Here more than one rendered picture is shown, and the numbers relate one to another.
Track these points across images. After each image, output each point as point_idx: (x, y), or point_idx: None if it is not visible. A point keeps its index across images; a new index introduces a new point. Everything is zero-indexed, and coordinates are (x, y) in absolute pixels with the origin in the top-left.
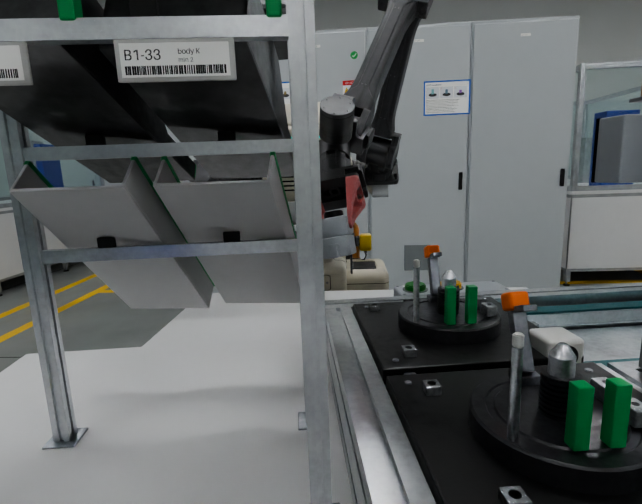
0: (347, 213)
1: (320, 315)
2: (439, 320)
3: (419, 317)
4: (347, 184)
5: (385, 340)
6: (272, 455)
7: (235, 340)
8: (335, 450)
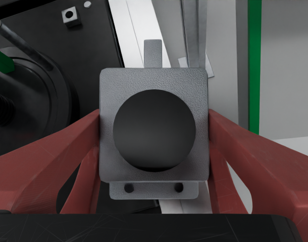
0: (95, 116)
1: None
2: (19, 76)
3: (43, 83)
4: (30, 167)
5: (98, 54)
6: (218, 15)
7: None
8: (166, 32)
